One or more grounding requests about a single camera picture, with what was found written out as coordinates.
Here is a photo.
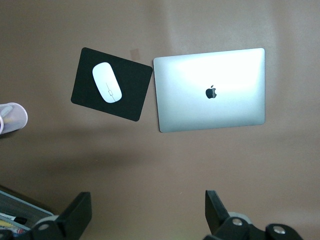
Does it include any white computer mouse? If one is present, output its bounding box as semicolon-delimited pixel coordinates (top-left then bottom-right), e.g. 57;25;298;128
91;62;123;104

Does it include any white marker pen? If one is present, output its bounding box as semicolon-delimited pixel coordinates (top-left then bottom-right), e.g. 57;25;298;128
0;211;28;226

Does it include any pink mesh pen cup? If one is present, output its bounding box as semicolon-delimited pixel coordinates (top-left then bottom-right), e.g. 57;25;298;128
0;101;29;137

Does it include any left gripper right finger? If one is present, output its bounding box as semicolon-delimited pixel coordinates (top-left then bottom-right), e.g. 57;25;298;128
201;189;270;240

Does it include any grey wire mesh tray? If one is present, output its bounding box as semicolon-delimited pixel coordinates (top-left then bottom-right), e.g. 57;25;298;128
0;184;55;240

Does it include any silver laptop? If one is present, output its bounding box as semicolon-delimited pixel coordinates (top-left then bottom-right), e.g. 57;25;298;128
152;47;266;134

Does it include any black mouse pad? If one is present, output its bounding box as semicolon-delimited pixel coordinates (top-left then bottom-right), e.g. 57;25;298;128
70;46;154;123

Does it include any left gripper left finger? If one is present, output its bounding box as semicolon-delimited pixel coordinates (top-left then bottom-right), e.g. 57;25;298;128
29;191;92;240

